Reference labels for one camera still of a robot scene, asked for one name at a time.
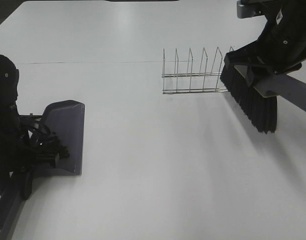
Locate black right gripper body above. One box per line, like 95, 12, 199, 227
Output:
252, 0, 306, 74

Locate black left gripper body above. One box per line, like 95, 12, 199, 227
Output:
0, 109, 69, 173

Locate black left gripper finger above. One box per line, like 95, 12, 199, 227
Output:
20, 169, 33, 200

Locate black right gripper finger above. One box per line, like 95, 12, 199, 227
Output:
224, 41, 270, 68
245, 65, 258, 87

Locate purple brush with black bristles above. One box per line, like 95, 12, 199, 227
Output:
220, 56, 306, 134

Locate purple plastic dustpan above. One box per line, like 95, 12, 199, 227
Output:
0, 99, 86, 240

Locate right robot arm grey link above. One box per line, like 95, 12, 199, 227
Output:
236, 0, 263, 19

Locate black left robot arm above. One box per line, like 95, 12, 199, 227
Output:
0, 54, 70, 199

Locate chrome wire dish rack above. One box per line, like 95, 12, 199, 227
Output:
161, 47, 228, 95

